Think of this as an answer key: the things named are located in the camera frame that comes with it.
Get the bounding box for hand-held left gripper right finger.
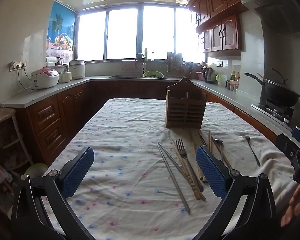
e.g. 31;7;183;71
192;145;282;240

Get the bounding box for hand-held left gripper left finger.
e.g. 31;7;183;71
10;147;95;240

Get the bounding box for metal spoon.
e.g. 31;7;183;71
214;138;228;167

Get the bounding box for dark wooden chopstick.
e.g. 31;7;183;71
199;130;208;147

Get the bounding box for large metal fork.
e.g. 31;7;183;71
176;139;204;192

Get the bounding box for metal chopstick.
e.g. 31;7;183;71
157;142;191;214
159;142;190;180

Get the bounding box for wooden utensil holder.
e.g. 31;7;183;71
166;77;207;129

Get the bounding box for person's right hand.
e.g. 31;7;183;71
280;186;300;228

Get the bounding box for small metal fork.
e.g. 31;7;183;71
241;135;261;167

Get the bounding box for gas stove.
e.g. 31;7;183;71
251;99;294;125

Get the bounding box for green bowl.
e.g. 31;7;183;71
25;163;49;178

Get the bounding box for black wok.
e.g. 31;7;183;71
244;72;300;107

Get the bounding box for floral white tablecloth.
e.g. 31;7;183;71
40;97;300;240

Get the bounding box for glass wok lid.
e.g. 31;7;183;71
264;68;289;85

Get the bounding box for wooden base cabinets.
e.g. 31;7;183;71
15;79;278;167

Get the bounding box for white spice jar set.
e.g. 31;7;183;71
226;80;240;92

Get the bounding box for grey kitchen countertop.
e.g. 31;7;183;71
0;75;294;133

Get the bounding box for electric kettle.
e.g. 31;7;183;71
202;66;217;84

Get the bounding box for small white cooker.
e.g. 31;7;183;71
58;71;72;83

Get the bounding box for white and pink rice cooker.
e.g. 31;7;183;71
31;68;60;90

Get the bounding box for large white rice cooker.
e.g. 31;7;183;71
69;59;86;80

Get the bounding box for kitchen sink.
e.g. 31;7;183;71
109;74;168;79

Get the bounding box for green colander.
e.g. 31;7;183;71
142;71;164;79

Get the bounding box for knife rack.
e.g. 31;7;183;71
166;52;183;73

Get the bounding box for metal kitchen faucet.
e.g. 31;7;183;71
134;53;147;78

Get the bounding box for range hood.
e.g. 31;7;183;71
241;0;300;34

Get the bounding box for fruit print window blind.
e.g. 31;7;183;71
46;1;77;58

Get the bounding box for kitchen window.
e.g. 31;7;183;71
75;4;205;63

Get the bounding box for black power cable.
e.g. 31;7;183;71
16;67;37;91

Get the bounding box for wooden wall cabinets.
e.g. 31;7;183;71
187;0;275;53

